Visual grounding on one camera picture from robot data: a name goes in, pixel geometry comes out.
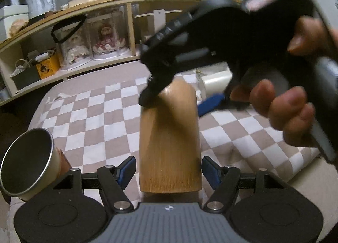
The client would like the cream cup with black interior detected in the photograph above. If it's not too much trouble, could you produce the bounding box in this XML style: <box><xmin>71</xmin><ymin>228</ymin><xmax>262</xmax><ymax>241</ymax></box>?
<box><xmin>198</xmin><ymin>70</ymin><xmax>233</xmax><ymax>100</ymax></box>

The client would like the right doll in clear case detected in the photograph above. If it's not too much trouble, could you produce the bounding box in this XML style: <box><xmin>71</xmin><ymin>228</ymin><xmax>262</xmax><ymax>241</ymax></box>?
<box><xmin>87</xmin><ymin>11</ymin><xmax>129</xmax><ymax>60</ymax></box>

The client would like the bamboo wooden cup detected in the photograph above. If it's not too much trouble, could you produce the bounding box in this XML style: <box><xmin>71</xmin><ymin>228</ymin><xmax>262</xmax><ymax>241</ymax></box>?
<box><xmin>139</xmin><ymin>79</ymin><xmax>202</xmax><ymax>194</ymax></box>

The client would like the dark green box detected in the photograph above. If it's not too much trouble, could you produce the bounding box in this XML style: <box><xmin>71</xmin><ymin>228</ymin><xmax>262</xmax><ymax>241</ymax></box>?
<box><xmin>12</xmin><ymin>66</ymin><xmax>41</xmax><ymax>90</ymax></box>

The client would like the white storage box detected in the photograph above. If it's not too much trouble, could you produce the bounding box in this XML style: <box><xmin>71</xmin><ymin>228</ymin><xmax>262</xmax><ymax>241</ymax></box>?
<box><xmin>0</xmin><ymin>5</ymin><xmax>29</xmax><ymax>42</ymax></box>

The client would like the left doll in clear case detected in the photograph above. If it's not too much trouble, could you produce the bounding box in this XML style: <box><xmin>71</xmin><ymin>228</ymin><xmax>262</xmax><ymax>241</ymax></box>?
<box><xmin>51</xmin><ymin>15</ymin><xmax>93</xmax><ymax>70</ymax></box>

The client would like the doll in clear case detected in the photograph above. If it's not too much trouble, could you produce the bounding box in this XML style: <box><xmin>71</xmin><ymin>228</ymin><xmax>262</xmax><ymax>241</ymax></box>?
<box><xmin>51</xmin><ymin>15</ymin><xmax>93</xmax><ymax>70</ymax></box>
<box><xmin>87</xmin><ymin>11</ymin><xmax>129</xmax><ymax>60</ymax></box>

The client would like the beige mattress pad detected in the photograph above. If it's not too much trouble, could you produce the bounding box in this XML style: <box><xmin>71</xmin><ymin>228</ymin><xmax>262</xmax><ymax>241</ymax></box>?
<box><xmin>0</xmin><ymin>59</ymin><xmax>338</xmax><ymax>243</ymax></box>

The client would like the person's right hand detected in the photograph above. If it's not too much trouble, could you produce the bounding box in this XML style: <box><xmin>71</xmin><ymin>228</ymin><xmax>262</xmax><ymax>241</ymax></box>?
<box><xmin>230</xmin><ymin>16</ymin><xmax>324</xmax><ymax>147</ymax></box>

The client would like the white wooden stand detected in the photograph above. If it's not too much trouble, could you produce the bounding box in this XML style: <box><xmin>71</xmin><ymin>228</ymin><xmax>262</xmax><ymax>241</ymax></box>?
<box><xmin>134</xmin><ymin>9</ymin><xmax>182</xmax><ymax>43</ymax></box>

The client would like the steel cup with brown sleeve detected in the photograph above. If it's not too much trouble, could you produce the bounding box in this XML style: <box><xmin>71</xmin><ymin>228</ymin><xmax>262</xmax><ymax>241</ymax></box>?
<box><xmin>1</xmin><ymin>128</ymin><xmax>72</xmax><ymax>201</ymax></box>

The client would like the yellow box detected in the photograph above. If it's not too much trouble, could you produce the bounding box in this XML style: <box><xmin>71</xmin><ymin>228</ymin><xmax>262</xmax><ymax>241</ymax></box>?
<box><xmin>35</xmin><ymin>52</ymin><xmax>60</xmax><ymax>79</ymax></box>

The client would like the long wooden shelf unit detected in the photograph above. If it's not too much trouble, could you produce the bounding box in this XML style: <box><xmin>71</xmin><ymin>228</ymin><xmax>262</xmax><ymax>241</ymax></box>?
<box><xmin>1</xmin><ymin>0</ymin><xmax>203</xmax><ymax>105</ymax></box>

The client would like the brown white checkered cloth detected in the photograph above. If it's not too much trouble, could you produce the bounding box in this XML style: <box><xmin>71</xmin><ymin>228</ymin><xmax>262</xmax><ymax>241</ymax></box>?
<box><xmin>30</xmin><ymin>62</ymin><xmax>319</xmax><ymax>205</ymax></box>

